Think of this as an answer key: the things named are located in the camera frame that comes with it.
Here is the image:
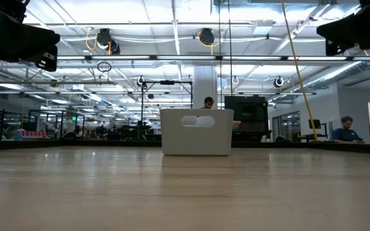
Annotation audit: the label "black aluminium table frame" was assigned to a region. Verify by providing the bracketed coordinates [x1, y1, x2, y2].
[0, 138, 370, 155]

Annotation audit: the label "long yellow hanging cable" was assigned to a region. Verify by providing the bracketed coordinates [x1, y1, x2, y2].
[280, 0, 319, 142]

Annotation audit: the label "white building column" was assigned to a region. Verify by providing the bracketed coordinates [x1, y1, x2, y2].
[193, 65, 218, 110]

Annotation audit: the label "black workstation frame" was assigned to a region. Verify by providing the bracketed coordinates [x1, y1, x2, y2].
[27, 109, 86, 139]
[141, 80, 194, 141]

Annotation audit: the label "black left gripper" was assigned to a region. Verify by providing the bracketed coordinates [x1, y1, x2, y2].
[0, 11, 61, 72]

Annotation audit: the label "long ceiling light strip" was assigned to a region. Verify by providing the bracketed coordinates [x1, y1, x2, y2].
[56, 55, 370, 62]

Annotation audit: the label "black cable loop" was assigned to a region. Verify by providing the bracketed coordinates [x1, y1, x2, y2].
[96, 61, 112, 73]

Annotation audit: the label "red and blue boxes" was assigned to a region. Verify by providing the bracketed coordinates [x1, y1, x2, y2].
[14, 130, 49, 141]

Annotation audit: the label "grey plastic basket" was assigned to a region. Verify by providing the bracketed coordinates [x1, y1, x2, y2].
[159, 108, 234, 157]

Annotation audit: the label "person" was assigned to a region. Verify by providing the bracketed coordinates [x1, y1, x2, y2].
[331, 115, 366, 144]
[200, 96, 215, 110]

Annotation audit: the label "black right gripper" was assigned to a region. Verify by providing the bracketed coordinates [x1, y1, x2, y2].
[316, 6, 370, 57]

